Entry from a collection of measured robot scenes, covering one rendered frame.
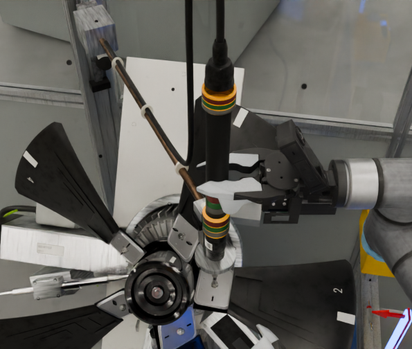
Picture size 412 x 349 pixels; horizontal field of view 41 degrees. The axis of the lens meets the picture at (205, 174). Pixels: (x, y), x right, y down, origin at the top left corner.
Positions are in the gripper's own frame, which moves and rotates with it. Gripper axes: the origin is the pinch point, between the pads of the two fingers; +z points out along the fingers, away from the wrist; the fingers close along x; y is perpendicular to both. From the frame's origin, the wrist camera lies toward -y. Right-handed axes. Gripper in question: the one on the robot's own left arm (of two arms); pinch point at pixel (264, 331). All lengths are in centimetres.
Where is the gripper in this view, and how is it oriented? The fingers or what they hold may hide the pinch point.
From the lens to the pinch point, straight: 100.9
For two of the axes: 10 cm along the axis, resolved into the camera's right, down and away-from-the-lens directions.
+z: -4.6, -6.5, 6.1
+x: 1.0, 6.5, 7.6
